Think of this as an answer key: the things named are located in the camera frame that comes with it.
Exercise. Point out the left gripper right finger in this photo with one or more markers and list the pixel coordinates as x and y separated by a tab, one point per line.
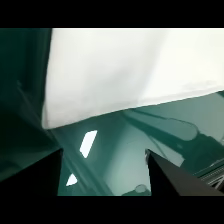
168	181

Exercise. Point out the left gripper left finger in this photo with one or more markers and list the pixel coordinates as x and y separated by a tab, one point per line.
40	176

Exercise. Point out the white garment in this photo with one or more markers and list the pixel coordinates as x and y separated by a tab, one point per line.
116	70

